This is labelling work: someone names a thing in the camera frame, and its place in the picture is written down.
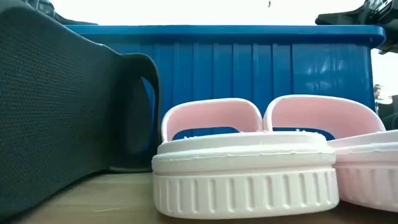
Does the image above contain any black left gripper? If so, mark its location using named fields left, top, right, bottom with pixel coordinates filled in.
left=23, top=0, right=98, bottom=26

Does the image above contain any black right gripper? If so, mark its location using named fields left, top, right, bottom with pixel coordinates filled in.
left=315, top=0, right=398, bottom=55

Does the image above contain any black rubber slide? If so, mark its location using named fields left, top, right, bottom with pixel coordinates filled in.
left=0, top=0, right=162, bottom=222

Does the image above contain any blue plastic bin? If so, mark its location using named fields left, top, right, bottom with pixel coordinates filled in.
left=65, top=24, right=387, bottom=150

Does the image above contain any pink rubber slide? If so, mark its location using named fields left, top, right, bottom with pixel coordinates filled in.
left=262, top=94, right=398, bottom=214
left=151, top=97, right=340, bottom=220

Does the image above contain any person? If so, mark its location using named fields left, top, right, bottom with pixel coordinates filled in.
left=373, top=83, right=392, bottom=106

